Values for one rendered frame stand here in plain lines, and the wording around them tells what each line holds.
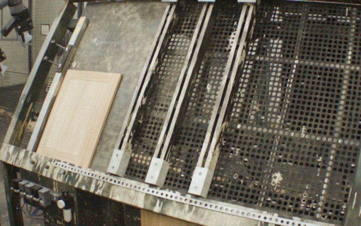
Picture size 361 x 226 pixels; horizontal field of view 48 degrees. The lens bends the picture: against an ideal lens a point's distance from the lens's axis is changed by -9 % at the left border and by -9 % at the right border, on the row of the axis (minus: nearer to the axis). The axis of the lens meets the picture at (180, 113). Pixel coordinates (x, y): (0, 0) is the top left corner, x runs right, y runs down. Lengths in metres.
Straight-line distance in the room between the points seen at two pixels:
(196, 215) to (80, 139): 0.87
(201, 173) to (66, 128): 0.95
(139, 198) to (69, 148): 0.60
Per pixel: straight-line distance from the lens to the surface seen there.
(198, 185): 1.93
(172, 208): 1.98
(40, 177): 2.54
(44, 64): 2.97
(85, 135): 2.44
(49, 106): 2.71
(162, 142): 2.09
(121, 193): 2.14
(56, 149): 2.54
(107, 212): 2.61
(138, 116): 2.23
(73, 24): 3.06
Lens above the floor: 1.67
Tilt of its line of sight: 12 degrees down
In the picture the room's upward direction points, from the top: 1 degrees clockwise
